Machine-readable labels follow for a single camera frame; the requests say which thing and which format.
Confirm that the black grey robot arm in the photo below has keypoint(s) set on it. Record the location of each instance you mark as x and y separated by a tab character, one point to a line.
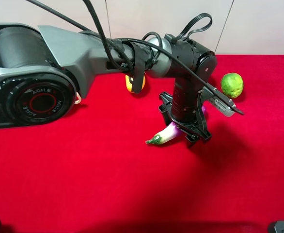
45	71

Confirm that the dark object bottom right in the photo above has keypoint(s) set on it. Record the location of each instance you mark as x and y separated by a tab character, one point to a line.
276	227

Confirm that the green lime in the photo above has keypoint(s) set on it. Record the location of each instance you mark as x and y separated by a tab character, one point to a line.
232	85

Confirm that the grey textured gripper finger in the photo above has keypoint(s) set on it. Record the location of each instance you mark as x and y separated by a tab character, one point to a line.
191	142

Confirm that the purple toy eggplant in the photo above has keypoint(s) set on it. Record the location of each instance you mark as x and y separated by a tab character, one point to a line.
169	133

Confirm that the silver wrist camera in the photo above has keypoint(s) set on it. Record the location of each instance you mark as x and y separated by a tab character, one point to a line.
222	103

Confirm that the red felt table cloth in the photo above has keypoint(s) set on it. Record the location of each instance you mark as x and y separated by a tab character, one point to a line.
92	172

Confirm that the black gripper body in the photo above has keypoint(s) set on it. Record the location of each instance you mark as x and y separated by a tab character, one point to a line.
191	121

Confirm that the yellow orange mango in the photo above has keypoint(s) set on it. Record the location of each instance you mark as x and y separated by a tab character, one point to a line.
135	85

